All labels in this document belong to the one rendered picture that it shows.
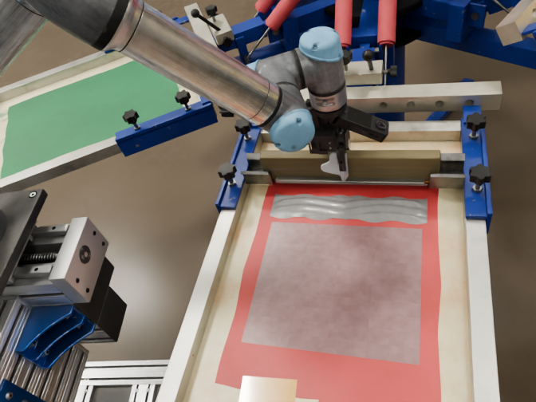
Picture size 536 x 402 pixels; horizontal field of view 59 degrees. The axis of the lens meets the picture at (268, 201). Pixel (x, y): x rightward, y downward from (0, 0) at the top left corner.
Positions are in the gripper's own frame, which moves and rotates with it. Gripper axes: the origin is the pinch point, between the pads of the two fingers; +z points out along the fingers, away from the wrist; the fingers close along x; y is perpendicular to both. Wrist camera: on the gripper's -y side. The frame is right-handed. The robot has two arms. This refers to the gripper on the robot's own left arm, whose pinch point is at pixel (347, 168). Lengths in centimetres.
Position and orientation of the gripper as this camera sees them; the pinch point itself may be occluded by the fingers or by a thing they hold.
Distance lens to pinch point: 112.2
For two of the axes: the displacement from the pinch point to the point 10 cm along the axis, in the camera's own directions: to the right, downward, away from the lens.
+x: -2.1, 7.8, -5.9
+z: 2.1, 6.3, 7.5
